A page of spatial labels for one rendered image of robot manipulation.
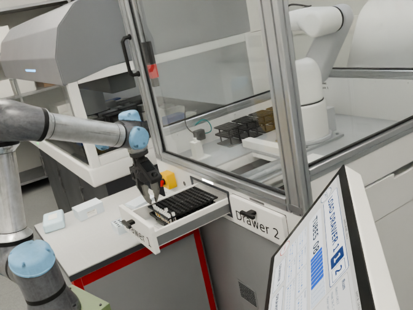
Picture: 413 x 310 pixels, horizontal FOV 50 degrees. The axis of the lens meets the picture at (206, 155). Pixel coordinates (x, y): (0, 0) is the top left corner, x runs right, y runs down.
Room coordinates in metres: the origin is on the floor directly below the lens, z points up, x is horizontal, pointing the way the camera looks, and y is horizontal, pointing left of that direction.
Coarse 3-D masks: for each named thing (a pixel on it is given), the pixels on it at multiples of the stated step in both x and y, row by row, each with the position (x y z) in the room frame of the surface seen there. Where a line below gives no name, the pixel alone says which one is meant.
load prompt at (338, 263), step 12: (336, 192) 0.85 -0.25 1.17; (324, 204) 0.87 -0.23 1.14; (336, 204) 0.80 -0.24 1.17; (324, 216) 0.82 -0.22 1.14; (336, 216) 0.76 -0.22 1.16; (336, 228) 0.72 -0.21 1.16; (336, 240) 0.69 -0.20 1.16; (336, 252) 0.65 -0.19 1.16; (336, 264) 0.62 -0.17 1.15; (348, 264) 0.59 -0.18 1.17; (336, 276) 0.60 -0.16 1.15
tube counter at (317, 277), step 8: (320, 240) 0.75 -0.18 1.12; (312, 248) 0.76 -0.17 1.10; (320, 248) 0.73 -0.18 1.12; (312, 256) 0.74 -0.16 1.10; (320, 256) 0.70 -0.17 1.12; (312, 264) 0.71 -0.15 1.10; (320, 264) 0.68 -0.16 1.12; (312, 272) 0.69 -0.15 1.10; (320, 272) 0.66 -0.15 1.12; (312, 280) 0.67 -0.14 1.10; (320, 280) 0.64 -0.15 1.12; (312, 288) 0.65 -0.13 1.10; (320, 288) 0.62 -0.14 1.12; (312, 296) 0.63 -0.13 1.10; (320, 296) 0.60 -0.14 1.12; (312, 304) 0.61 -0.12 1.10
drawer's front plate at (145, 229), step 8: (120, 208) 1.59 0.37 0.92; (128, 216) 1.53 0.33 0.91; (136, 216) 1.48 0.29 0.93; (136, 224) 1.47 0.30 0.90; (144, 224) 1.40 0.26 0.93; (128, 232) 1.58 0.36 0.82; (144, 232) 1.42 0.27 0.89; (152, 232) 1.37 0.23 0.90; (144, 240) 1.44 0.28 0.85; (152, 240) 1.37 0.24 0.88; (152, 248) 1.38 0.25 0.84
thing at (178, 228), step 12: (180, 192) 1.72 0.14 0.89; (216, 192) 1.64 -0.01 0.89; (216, 204) 1.52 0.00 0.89; (228, 204) 1.54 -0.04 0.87; (144, 216) 1.63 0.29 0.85; (192, 216) 1.47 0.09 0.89; (204, 216) 1.49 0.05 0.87; (216, 216) 1.51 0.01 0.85; (156, 228) 1.54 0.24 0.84; (168, 228) 1.42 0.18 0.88; (180, 228) 1.44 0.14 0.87; (192, 228) 1.46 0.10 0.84; (168, 240) 1.41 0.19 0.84
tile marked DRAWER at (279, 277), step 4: (284, 260) 0.87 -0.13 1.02; (280, 264) 0.88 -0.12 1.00; (284, 264) 0.86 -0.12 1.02; (276, 268) 0.89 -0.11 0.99; (280, 268) 0.86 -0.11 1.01; (284, 268) 0.84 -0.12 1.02; (276, 272) 0.87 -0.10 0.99; (280, 272) 0.84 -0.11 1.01; (284, 272) 0.82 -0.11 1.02; (276, 276) 0.86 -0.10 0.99; (280, 276) 0.83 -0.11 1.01; (284, 276) 0.81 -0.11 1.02; (276, 280) 0.84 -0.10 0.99; (280, 280) 0.81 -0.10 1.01; (276, 284) 0.82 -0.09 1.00; (280, 284) 0.80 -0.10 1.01; (276, 288) 0.81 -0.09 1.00; (272, 292) 0.81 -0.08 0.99
